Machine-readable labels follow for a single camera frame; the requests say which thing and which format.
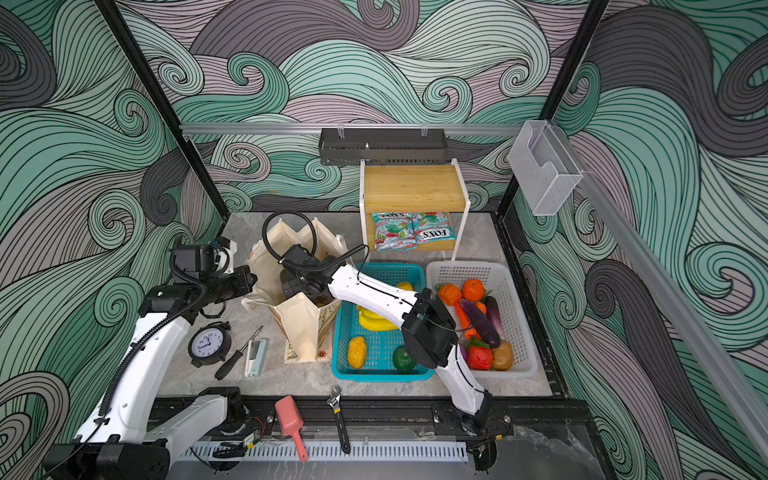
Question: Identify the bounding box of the white slotted cable duct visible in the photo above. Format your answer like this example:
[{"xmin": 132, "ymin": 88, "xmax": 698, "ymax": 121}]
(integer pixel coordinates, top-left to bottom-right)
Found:
[{"xmin": 179, "ymin": 440, "xmax": 469, "ymax": 463}]

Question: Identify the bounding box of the cream floral grocery bag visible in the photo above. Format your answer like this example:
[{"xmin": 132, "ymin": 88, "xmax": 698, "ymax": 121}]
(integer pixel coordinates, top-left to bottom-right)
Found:
[{"xmin": 241, "ymin": 218, "xmax": 347, "ymax": 364}]

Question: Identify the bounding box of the white wooden two-tier shelf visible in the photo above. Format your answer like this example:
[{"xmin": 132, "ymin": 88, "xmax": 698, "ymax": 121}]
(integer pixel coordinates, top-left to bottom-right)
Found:
[{"xmin": 359, "ymin": 159, "xmax": 471, "ymax": 260}]

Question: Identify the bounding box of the clear plastic wall bin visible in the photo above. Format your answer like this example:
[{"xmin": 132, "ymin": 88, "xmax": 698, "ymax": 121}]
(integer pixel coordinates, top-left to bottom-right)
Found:
[{"xmin": 507, "ymin": 120, "xmax": 583, "ymax": 217}]

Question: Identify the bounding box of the orange toy pumpkin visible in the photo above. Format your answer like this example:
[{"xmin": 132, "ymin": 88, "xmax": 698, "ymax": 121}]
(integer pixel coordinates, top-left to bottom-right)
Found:
[
  {"xmin": 437, "ymin": 283, "xmax": 463, "ymax": 307},
  {"xmin": 461, "ymin": 279, "xmax": 486, "ymax": 303}
]

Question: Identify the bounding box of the purple toy eggplant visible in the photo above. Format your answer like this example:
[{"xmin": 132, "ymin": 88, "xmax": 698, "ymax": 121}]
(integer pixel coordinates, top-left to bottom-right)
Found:
[{"xmin": 459, "ymin": 299, "xmax": 501, "ymax": 349}]

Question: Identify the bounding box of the black alarm clock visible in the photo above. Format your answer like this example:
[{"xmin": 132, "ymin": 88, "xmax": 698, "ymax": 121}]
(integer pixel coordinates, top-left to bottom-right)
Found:
[{"xmin": 187, "ymin": 321, "xmax": 232, "ymax": 368}]

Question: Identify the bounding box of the yellow banana bunch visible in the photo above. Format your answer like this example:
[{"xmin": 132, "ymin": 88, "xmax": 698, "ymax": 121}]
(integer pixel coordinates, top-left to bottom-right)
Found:
[{"xmin": 356, "ymin": 306, "xmax": 398, "ymax": 332}]

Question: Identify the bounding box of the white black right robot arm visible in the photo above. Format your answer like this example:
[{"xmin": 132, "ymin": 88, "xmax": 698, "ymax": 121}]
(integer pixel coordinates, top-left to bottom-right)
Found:
[{"xmin": 261, "ymin": 212, "xmax": 492, "ymax": 436}]

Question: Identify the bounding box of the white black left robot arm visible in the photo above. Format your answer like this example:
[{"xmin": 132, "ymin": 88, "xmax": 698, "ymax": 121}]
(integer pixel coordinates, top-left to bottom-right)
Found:
[{"xmin": 43, "ymin": 237, "xmax": 257, "ymax": 479}]

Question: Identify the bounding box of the yellow toy potato fruit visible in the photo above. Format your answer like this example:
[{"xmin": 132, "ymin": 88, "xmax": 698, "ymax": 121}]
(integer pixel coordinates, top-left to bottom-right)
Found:
[{"xmin": 347, "ymin": 336, "xmax": 367, "ymax": 370}]

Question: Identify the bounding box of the teal plastic basket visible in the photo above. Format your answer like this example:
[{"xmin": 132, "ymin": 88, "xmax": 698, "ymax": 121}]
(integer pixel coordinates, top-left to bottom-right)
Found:
[{"xmin": 332, "ymin": 262, "xmax": 434, "ymax": 383}]

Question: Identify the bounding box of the red toy strawberry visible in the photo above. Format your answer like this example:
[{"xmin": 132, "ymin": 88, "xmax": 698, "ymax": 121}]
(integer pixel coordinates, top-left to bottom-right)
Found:
[{"xmin": 466, "ymin": 337, "xmax": 494, "ymax": 371}]

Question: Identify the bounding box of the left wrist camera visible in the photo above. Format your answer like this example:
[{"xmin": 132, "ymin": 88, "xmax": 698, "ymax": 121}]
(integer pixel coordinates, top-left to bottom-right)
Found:
[{"xmin": 170, "ymin": 237, "xmax": 238, "ymax": 280}]

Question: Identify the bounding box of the white plastic basket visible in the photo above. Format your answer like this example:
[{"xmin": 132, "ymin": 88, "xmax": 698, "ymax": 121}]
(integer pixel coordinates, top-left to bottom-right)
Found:
[{"xmin": 426, "ymin": 260, "xmax": 539, "ymax": 379}]

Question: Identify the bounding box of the white stapler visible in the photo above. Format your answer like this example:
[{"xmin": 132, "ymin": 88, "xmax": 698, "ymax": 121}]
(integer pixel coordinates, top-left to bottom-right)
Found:
[{"xmin": 244, "ymin": 338, "xmax": 269, "ymax": 378}]

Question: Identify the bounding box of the black handled screwdriver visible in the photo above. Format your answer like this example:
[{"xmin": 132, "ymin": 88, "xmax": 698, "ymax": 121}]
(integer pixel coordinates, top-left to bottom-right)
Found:
[{"xmin": 214, "ymin": 326, "xmax": 263, "ymax": 380}]

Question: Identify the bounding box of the pink plastic scoop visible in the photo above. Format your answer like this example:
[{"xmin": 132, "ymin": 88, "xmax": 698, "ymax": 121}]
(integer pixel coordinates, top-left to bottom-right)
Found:
[{"xmin": 275, "ymin": 396, "xmax": 309, "ymax": 462}]

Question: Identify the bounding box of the orange toy carrot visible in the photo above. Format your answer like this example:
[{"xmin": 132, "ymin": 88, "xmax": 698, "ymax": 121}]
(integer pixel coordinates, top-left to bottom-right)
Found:
[{"xmin": 455, "ymin": 303, "xmax": 478, "ymax": 341}]

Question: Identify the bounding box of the brown toy potato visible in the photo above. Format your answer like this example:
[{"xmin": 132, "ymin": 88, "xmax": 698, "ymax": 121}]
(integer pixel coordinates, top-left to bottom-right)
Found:
[{"xmin": 491, "ymin": 340, "xmax": 515, "ymax": 371}]

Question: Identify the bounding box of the green toy avocado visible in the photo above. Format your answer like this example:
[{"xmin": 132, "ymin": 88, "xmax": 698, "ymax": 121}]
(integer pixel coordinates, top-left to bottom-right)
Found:
[{"xmin": 392, "ymin": 345, "xmax": 416, "ymax": 372}]

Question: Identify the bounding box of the teal Fox's candy bag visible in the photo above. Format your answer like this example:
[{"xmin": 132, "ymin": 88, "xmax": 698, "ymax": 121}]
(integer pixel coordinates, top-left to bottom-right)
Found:
[{"xmin": 412, "ymin": 212, "xmax": 456, "ymax": 244}]

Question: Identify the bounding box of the mint berry candy bag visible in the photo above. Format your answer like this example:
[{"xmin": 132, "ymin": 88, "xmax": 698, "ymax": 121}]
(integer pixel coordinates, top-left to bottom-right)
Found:
[{"xmin": 372, "ymin": 212, "xmax": 417, "ymax": 252}]

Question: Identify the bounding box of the black adjustable wrench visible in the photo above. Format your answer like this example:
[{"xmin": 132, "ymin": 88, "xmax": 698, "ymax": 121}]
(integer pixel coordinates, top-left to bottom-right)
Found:
[{"xmin": 327, "ymin": 385, "xmax": 351, "ymax": 455}]

